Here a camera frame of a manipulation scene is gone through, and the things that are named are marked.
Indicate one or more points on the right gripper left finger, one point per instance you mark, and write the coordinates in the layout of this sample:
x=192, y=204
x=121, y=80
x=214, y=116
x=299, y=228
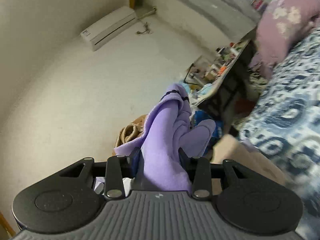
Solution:
x=119, y=167

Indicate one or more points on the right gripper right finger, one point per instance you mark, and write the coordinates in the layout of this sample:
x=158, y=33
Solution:
x=199, y=174

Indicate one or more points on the cluttered side table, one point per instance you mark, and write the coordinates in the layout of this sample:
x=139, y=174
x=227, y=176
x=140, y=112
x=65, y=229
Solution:
x=216, y=82

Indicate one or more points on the purple hoodie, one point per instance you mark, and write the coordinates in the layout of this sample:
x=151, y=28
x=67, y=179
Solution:
x=166, y=130

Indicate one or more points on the white wall air conditioner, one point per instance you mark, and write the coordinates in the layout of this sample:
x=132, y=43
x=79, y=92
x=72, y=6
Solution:
x=108, y=27

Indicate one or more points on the blue white patterned bedspread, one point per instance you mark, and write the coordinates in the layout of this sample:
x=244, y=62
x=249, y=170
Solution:
x=284, y=127

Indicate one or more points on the pink floral pillow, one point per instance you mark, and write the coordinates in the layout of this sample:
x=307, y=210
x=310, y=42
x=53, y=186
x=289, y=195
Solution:
x=283, y=24

